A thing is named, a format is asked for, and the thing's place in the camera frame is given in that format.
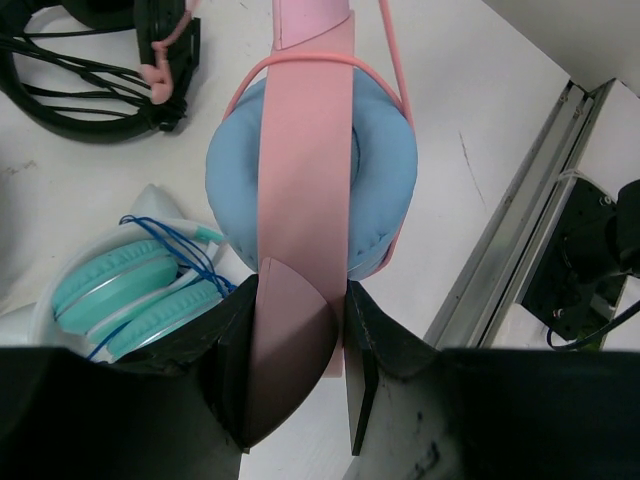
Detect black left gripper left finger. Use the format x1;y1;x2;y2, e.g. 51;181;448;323
1;276;258;479

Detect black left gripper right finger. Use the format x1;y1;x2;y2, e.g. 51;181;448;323
344;282;639;479

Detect pink and blue cat-ear headphones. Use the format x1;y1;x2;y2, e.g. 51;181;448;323
137;0;419;449

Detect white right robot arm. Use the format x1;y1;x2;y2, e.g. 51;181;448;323
521;170;639;351

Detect teal cat-ear headphones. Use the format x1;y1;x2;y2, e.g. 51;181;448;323
1;184;234;363

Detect small black headphones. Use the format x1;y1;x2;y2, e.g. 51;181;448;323
1;0;201;144

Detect aluminium front rail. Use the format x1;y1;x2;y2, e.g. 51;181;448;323
424;81;612;349

